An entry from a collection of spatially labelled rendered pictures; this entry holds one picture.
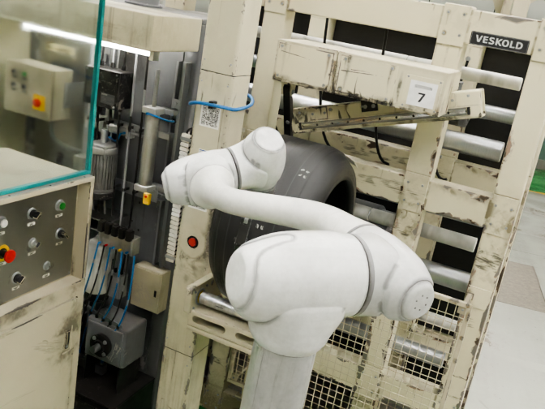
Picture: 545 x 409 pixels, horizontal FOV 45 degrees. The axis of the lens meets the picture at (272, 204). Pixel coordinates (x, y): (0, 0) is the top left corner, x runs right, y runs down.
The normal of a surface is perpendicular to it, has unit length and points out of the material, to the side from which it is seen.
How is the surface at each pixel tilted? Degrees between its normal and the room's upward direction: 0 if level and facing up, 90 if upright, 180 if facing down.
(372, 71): 90
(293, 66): 90
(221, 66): 90
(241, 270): 84
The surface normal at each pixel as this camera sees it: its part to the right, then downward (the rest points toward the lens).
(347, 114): -0.43, 0.21
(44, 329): 0.89, 0.27
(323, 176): 0.56, -0.37
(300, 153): 0.00, -0.81
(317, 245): 0.26, -0.76
